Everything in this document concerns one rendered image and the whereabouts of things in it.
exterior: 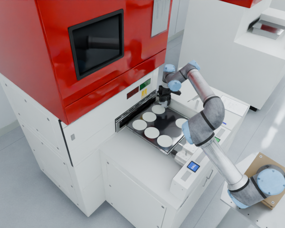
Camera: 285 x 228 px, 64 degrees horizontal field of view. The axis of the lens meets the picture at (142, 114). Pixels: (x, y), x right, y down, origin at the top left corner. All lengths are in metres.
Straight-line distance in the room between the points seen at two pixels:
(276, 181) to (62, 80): 1.07
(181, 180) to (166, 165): 0.24
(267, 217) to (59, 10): 1.40
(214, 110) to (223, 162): 0.27
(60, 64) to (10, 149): 2.01
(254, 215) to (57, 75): 1.22
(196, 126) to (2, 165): 2.13
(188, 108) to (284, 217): 0.85
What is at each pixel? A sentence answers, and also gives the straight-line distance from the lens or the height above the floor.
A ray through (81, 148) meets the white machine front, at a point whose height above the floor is 0.93.
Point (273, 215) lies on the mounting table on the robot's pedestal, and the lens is 1.53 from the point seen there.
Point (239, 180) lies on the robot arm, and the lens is 1.26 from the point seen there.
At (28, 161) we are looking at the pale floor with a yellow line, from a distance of 2.69.
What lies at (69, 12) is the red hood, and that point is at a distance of 0.93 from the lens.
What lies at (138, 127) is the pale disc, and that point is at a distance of 1.56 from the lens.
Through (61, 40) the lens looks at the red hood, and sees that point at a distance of 0.94.
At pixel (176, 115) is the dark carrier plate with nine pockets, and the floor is 0.90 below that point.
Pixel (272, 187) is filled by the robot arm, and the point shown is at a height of 1.09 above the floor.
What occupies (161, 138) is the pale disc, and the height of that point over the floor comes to 0.90.
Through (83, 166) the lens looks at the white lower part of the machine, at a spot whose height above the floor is 0.77.
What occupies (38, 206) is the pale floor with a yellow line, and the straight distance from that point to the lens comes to 2.38.
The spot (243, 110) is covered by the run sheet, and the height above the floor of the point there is 0.97.
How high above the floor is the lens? 2.04
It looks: 43 degrees down
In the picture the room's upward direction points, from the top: 4 degrees clockwise
